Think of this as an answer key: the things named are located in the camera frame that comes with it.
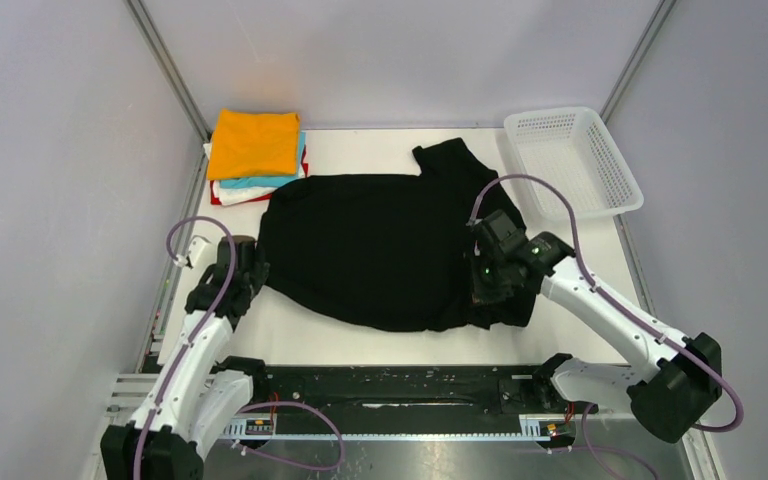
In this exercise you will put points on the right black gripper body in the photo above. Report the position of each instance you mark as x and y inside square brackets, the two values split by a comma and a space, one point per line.
[487, 273]

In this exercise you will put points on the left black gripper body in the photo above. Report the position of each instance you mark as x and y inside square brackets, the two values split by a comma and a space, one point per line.
[245, 266]

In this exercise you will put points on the black t-shirt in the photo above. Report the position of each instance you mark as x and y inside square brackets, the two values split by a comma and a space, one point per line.
[388, 251]

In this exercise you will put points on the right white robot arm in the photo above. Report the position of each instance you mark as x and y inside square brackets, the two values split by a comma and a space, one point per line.
[668, 380]

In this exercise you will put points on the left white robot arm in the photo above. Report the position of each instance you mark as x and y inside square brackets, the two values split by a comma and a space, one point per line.
[197, 393]

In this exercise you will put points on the red folded t-shirt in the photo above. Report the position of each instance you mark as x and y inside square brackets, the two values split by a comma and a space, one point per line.
[228, 197]

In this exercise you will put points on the white folded t-shirt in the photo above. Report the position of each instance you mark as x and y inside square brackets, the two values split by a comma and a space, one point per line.
[254, 189]

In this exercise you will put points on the teal folded t-shirt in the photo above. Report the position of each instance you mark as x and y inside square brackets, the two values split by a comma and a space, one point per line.
[272, 181]

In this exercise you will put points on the orange folded t-shirt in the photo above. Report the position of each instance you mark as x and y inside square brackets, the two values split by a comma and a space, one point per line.
[254, 145]

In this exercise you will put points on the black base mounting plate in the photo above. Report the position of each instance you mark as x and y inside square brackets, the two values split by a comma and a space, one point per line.
[406, 399]

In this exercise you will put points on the white plastic basket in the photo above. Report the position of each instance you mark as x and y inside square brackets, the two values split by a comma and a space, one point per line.
[572, 149]

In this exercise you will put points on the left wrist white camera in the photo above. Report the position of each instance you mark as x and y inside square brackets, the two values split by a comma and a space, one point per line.
[198, 254]

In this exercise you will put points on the white slotted cable duct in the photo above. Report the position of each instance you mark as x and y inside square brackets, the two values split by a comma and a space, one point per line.
[525, 429]

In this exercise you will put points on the left aluminium frame post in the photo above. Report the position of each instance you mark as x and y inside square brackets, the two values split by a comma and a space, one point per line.
[168, 67]

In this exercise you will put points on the aluminium frame post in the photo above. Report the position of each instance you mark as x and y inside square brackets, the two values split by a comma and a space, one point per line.
[637, 57]
[168, 67]

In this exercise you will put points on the right aluminium frame post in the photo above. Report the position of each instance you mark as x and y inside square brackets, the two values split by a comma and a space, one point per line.
[637, 57]

